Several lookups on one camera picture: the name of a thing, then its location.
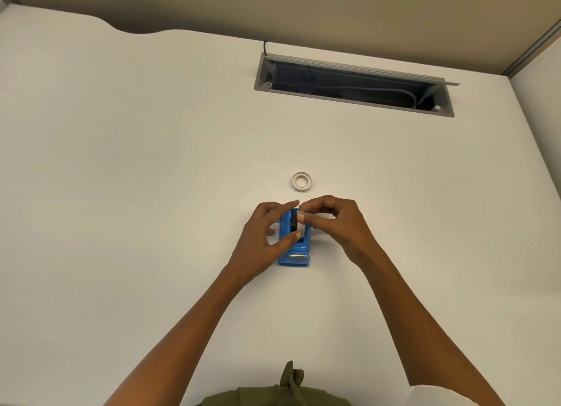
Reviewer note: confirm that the person's left hand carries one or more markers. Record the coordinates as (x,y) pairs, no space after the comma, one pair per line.
(252,248)

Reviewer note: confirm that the person's right hand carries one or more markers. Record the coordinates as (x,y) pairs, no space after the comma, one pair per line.
(348,232)

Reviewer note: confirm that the person's left thumb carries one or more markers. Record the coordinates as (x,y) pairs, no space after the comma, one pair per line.
(287,241)

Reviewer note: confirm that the person's right thumb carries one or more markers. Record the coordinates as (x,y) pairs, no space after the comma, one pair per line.
(316,221)

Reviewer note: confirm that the clear tape roll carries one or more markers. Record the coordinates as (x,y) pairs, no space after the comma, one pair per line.
(306,231)

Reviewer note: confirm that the blue tape dispenser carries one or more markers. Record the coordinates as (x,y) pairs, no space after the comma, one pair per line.
(294,260)

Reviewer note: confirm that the person's left forearm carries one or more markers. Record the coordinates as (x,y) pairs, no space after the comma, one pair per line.
(184,340)

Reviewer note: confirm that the person's right forearm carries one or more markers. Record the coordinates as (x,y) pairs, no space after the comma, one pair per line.
(420,331)

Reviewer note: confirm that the white empty tape core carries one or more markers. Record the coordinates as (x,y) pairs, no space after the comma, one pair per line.
(302,182)

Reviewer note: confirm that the olive green garment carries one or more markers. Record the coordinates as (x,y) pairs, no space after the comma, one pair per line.
(280,392)

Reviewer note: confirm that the white sleeve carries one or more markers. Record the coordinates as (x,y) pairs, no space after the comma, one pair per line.
(438,397)

